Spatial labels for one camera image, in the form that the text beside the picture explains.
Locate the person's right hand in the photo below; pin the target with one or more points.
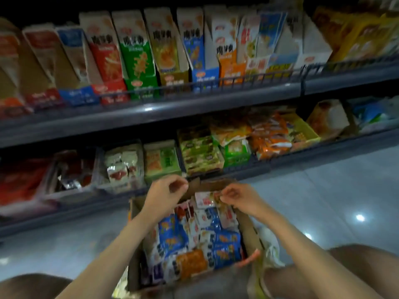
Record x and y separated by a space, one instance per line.
246 197

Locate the person's left hand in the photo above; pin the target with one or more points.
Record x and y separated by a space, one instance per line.
163 197

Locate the brown cardboard box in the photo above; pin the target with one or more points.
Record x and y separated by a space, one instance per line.
249 233

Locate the grey metal store shelf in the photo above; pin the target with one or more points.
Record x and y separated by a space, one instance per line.
187 109

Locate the person's right forearm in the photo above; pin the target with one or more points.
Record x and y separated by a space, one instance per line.
312 258

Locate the person's left forearm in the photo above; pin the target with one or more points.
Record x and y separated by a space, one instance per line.
106 264

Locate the person's right shoe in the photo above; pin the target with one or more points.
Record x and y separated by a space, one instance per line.
267 243

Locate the person's shoe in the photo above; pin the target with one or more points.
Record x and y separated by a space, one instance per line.
120 286
267 243

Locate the person's left shoe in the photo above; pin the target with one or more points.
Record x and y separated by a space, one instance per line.
120 286

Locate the person's right leg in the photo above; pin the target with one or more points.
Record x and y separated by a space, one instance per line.
361 271

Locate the person's leg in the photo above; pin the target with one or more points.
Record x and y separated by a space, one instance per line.
31 288
361 271

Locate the person's left leg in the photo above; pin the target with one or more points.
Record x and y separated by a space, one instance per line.
31 288

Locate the green orange display carton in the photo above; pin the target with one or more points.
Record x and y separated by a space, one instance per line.
162 160

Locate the clear plastic tray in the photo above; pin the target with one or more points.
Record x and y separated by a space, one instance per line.
121 186
28 210
72 193

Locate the green snack packets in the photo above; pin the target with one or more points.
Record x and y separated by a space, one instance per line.
237 152

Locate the pile of orange yellow packets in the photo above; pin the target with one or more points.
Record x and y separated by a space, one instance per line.
268 134

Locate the pile of red snack packets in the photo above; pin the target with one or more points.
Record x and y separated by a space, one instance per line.
25 180

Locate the row of snack display cartons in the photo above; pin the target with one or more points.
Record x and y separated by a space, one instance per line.
137 56

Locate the white blue snack bags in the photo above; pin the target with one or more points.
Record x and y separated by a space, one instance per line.
374 114

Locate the yellow display carton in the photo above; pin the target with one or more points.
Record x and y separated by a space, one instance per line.
361 34

